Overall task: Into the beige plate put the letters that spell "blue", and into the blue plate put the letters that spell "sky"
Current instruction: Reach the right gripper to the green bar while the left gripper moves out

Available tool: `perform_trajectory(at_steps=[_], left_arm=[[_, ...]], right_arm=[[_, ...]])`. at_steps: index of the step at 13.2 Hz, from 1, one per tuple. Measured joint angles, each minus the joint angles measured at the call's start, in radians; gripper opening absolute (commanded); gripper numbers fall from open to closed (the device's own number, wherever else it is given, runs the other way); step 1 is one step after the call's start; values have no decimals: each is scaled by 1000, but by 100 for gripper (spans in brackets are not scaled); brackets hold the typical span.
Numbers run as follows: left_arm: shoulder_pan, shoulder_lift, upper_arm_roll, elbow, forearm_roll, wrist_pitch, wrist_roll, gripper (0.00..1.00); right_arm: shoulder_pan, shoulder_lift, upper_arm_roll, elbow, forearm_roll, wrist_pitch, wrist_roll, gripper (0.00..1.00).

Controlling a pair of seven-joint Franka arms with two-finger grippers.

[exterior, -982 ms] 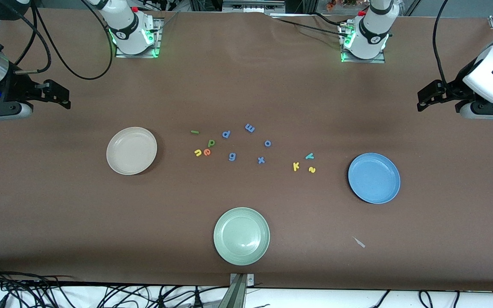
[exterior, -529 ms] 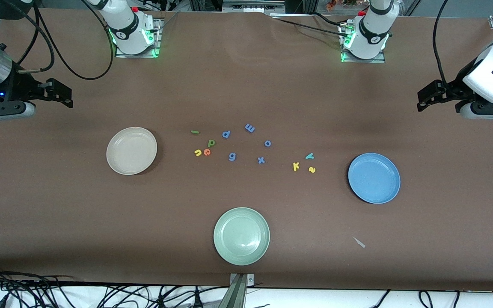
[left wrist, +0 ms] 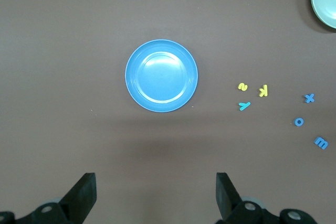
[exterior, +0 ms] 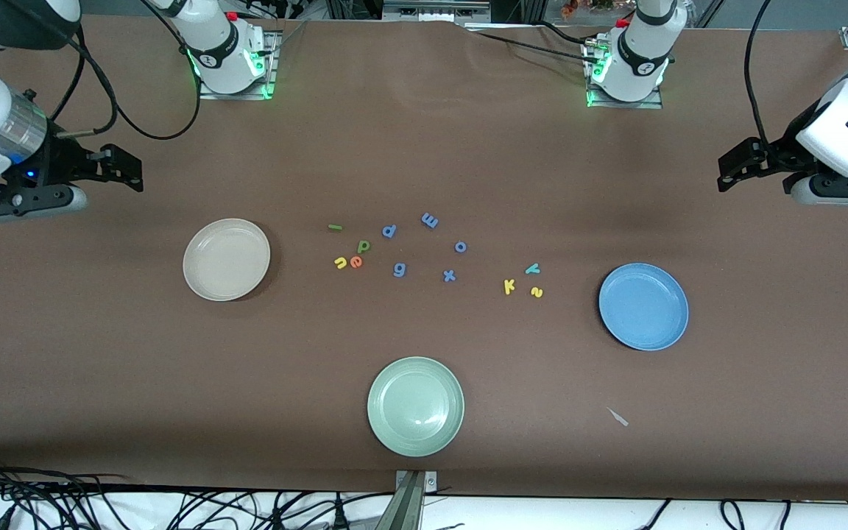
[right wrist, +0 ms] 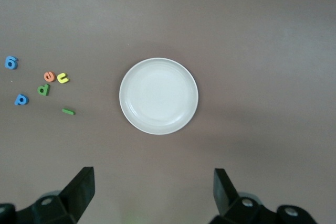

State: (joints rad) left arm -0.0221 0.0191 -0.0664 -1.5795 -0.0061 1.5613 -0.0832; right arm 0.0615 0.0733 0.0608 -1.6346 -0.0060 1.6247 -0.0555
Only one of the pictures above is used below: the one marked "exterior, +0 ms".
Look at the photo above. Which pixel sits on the grey equipment box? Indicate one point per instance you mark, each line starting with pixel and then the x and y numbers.
pixel 431 9

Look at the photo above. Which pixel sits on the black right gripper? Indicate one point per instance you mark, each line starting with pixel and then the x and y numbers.
pixel 63 163

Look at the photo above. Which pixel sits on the blue letter x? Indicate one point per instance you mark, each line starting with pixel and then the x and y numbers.
pixel 450 276

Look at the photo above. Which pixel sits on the blue letter g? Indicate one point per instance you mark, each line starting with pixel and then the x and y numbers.
pixel 400 269

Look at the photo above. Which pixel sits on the teal letter y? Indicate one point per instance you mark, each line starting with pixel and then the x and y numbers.
pixel 532 269

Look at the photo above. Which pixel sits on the blue plate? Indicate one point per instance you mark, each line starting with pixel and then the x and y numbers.
pixel 643 307

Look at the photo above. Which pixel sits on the green letter p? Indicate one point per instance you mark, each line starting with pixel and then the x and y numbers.
pixel 363 246

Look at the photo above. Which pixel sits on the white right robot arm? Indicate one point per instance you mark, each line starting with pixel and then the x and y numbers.
pixel 210 40

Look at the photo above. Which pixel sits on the blue letter p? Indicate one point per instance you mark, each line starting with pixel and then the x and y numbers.
pixel 389 231

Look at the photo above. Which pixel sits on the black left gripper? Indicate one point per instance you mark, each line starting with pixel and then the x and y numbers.
pixel 788 152

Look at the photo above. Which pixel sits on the yellow letter u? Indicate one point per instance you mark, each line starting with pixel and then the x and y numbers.
pixel 341 263

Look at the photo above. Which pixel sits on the beige brown plate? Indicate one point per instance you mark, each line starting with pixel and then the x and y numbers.
pixel 226 259

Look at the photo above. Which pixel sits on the orange letter e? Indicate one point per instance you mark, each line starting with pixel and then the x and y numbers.
pixel 355 262

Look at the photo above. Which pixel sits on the small white paper scrap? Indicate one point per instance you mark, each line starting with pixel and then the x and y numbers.
pixel 617 417

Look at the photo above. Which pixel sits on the blue letter m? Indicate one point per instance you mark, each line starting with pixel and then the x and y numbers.
pixel 430 220

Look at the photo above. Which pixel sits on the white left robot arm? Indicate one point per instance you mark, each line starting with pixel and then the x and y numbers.
pixel 641 55

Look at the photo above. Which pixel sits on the yellow letter k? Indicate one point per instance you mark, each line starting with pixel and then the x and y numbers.
pixel 509 286

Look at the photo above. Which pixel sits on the small orange object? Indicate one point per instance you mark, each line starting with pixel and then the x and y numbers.
pixel 569 7

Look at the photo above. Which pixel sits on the brown table mat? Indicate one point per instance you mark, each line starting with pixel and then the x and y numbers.
pixel 100 368

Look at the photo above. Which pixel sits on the pale green plate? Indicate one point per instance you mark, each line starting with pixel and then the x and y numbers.
pixel 415 406

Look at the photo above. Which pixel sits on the blue letter o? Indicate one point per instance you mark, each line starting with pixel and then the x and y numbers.
pixel 461 246

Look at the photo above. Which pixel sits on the aluminium camera mount post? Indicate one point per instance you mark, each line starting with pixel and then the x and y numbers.
pixel 413 504

